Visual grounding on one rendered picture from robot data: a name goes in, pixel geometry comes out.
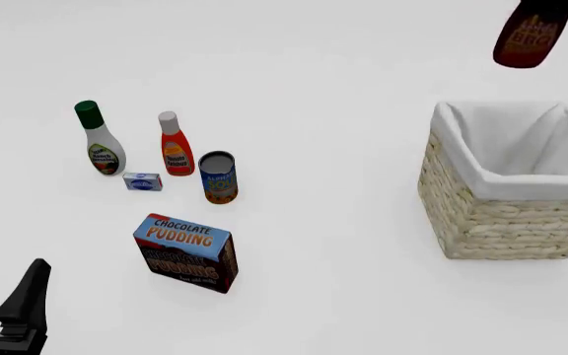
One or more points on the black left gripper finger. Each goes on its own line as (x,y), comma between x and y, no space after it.
(28,296)

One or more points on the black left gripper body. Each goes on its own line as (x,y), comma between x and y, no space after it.
(3,343)

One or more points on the dark brown bbq sauce bottle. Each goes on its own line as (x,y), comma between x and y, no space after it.
(525,40)

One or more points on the white cloth basket liner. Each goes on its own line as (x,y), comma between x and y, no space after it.
(501,148)

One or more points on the woven wicker basket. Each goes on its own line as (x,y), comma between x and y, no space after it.
(491,225)

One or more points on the small blue-white cream cheese box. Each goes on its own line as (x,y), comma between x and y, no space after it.
(142,181)

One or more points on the chocolate pudding box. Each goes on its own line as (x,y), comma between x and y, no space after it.
(185,251)

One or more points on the white ranch dressing bottle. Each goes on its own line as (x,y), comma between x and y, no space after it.
(100,146)

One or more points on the red ketchup bottle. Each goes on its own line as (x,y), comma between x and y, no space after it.
(176,148)

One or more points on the blue alphabet soup can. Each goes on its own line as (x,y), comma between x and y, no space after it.
(219,177)

